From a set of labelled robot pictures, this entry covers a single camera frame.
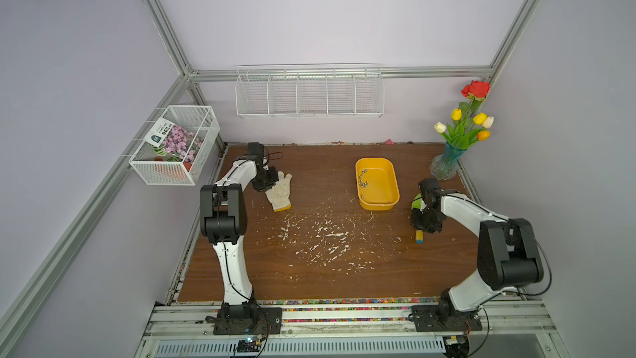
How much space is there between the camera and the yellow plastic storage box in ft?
3.22

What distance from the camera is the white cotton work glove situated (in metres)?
1.01

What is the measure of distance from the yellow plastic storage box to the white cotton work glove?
0.30 metres
